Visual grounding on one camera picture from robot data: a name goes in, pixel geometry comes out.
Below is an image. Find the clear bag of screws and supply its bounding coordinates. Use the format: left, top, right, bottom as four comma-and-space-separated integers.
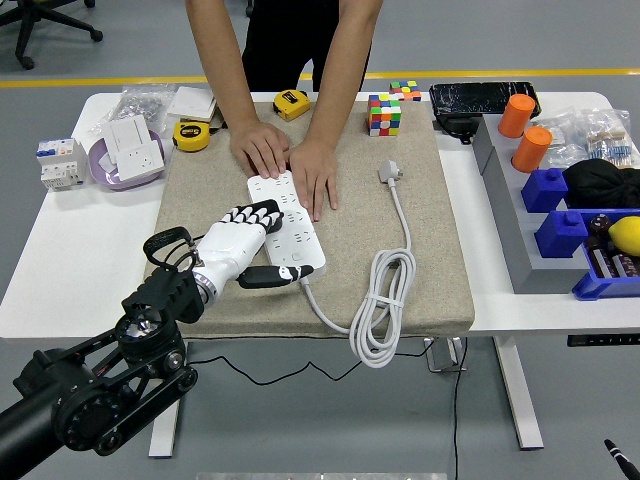
88, 84, 177, 139

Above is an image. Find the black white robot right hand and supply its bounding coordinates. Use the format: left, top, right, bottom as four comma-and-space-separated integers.
603, 438, 640, 480

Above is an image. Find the person's left hand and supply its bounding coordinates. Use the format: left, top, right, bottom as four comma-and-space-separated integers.
288, 139, 340, 223

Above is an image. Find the white wall socket panel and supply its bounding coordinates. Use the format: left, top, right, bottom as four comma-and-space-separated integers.
115, 139, 167, 182

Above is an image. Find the thin black adapter cord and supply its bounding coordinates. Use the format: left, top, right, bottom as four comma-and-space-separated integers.
185, 349, 431, 387

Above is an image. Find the orange cylinder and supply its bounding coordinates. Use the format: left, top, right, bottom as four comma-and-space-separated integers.
498, 93, 538, 140
511, 125, 555, 174

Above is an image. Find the small colourful puzzle cube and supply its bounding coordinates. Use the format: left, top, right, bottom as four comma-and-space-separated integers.
389, 79, 424, 103

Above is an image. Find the black office chair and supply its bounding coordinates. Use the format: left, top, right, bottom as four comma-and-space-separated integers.
0, 0, 105, 71

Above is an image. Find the square yellow tape measure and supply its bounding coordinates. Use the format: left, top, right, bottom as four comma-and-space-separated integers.
273, 88, 313, 122

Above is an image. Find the black cracked tray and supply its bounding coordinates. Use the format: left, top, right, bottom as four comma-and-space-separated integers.
429, 81, 543, 121

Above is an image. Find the blue plastic block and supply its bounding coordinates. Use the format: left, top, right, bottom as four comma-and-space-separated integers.
534, 208, 591, 259
521, 166, 571, 214

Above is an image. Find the large colourful puzzle cube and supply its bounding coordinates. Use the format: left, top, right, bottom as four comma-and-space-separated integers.
367, 93, 404, 137

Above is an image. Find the white switch panel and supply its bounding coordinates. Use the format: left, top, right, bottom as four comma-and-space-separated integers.
165, 85, 220, 122

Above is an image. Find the yellow lemon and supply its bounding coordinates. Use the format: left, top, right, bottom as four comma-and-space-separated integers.
608, 215, 640, 257

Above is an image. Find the blue plastic bin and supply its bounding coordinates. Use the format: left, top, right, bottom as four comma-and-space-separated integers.
572, 207, 640, 301

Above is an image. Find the black hanging cable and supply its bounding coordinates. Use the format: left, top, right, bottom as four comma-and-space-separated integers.
451, 337, 470, 480

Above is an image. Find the black cloth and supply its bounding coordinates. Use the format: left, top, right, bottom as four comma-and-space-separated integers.
563, 158, 640, 210

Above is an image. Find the white power strip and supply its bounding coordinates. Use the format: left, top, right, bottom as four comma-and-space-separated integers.
247, 170, 327, 281

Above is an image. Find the clear bag of resistors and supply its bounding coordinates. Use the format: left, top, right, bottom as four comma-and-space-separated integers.
583, 108, 638, 169

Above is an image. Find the black table control panel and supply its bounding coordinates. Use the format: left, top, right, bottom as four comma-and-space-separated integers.
567, 333, 640, 347

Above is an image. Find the person's torso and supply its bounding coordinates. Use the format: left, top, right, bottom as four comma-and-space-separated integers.
242, 0, 374, 94

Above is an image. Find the person's right hand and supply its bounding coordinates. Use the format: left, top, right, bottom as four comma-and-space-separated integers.
229, 119, 291, 180

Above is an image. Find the white power strip cord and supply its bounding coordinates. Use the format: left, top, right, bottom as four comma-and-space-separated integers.
298, 158, 418, 370

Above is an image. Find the clear plastic bag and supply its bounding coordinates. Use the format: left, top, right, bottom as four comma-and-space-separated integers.
533, 112, 591, 169

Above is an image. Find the metal bracket under table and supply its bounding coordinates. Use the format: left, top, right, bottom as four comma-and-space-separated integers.
423, 336, 469, 374

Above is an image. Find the white table leg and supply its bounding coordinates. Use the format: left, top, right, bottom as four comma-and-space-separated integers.
148, 399, 182, 459
492, 335, 545, 450

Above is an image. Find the grey stepped block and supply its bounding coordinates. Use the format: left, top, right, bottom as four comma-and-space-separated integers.
472, 114, 592, 295

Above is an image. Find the grey-brown mat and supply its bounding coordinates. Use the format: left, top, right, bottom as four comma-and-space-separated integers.
144, 99, 477, 341

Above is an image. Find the white circuit breaker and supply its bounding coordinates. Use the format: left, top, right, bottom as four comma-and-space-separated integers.
35, 138, 90, 192

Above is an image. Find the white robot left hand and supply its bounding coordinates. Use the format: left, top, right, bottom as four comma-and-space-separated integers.
193, 198, 316, 302

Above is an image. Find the round yellow tape measure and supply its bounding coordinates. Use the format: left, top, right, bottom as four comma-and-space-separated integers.
172, 119, 211, 153

